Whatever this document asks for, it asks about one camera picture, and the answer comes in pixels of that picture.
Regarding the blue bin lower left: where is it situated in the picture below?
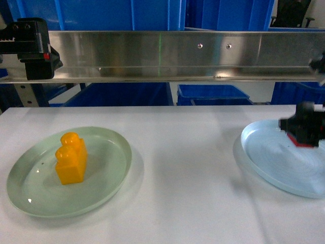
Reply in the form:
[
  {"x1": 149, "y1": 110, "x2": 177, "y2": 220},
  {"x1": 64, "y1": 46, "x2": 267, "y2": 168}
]
[{"x1": 50, "y1": 82, "x2": 174, "y2": 107}]

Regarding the perforated steel rack post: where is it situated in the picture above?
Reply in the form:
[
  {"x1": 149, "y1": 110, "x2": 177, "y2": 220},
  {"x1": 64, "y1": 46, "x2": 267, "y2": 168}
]
[{"x1": 14, "y1": 84, "x2": 38, "y2": 107}]

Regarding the pale green round plate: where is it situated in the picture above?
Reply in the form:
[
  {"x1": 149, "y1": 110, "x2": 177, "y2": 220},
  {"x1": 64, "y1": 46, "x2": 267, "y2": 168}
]
[{"x1": 7, "y1": 127, "x2": 132, "y2": 218}]

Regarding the red one-stud toy block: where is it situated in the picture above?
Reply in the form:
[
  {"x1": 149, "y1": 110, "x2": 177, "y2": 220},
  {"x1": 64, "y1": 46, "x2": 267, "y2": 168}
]
[{"x1": 287, "y1": 133, "x2": 313, "y2": 148}]

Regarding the large blue bin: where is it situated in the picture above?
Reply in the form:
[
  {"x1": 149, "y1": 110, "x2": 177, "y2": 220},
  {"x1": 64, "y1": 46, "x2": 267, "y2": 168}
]
[
  {"x1": 7, "y1": 0, "x2": 186, "y2": 31},
  {"x1": 201, "y1": 0, "x2": 274, "y2": 32}
]

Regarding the blue bin lower right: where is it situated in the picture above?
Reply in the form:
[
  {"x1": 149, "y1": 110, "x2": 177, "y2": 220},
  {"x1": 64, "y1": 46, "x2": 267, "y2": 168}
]
[{"x1": 270, "y1": 82, "x2": 324, "y2": 105}]

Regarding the large blue bin upper left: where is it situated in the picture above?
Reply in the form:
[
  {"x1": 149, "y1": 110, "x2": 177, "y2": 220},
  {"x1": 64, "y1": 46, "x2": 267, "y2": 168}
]
[{"x1": 7, "y1": 0, "x2": 186, "y2": 31}]

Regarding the large blue bin upper right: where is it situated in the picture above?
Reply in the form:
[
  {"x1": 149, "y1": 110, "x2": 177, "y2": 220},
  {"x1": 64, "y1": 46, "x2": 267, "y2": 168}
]
[{"x1": 201, "y1": 0, "x2": 274, "y2": 32}]

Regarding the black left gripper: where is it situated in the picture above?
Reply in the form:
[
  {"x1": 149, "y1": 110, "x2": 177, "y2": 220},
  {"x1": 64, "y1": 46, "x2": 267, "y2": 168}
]
[{"x1": 1, "y1": 17, "x2": 63, "y2": 80}]

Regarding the blue bin lower middle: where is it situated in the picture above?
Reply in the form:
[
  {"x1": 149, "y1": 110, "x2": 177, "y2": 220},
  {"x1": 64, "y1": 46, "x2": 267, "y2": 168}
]
[{"x1": 177, "y1": 84, "x2": 253, "y2": 106}]

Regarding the black office chair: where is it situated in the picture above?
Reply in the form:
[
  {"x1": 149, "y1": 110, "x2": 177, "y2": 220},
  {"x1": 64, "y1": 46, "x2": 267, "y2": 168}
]
[{"x1": 270, "y1": 0, "x2": 315, "y2": 28}]

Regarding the yellow two-stud toy block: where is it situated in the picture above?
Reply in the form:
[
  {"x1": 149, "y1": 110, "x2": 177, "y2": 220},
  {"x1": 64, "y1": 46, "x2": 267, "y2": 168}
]
[{"x1": 55, "y1": 132, "x2": 87, "y2": 185}]

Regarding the stainless steel shelf rail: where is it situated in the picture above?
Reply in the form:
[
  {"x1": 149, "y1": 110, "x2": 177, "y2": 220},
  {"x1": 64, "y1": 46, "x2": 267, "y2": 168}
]
[{"x1": 0, "y1": 29, "x2": 325, "y2": 84}]

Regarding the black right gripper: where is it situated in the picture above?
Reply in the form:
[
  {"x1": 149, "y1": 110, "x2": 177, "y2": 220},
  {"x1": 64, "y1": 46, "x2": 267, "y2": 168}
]
[{"x1": 278, "y1": 101, "x2": 324, "y2": 147}]

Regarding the pale blue round plate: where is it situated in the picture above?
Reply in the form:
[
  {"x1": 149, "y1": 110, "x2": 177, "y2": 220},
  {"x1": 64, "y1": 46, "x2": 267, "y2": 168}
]
[{"x1": 241, "y1": 120, "x2": 324, "y2": 199}]

